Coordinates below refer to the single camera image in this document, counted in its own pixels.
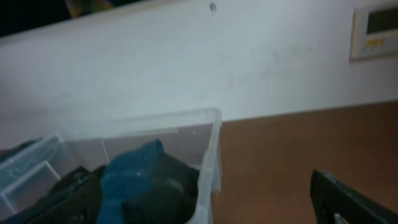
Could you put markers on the clear plastic storage container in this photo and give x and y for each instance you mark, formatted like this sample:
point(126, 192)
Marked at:
point(29, 170)

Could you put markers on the dark green garment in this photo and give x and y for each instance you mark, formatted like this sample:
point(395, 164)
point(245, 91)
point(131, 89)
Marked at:
point(172, 196)

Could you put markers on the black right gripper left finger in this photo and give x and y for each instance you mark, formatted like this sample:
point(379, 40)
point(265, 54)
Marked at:
point(77, 203)

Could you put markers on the white wall control panel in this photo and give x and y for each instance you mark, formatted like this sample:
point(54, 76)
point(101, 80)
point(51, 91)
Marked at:
point(374, 32)

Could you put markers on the black garment with tape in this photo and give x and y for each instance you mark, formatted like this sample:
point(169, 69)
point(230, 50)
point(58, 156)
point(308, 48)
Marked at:
point(74, 176)

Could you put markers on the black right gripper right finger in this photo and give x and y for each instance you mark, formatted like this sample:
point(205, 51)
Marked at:
point(335, 202)

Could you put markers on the blue garment with tape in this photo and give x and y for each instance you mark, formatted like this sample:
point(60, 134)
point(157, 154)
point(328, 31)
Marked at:
point(127, 176)

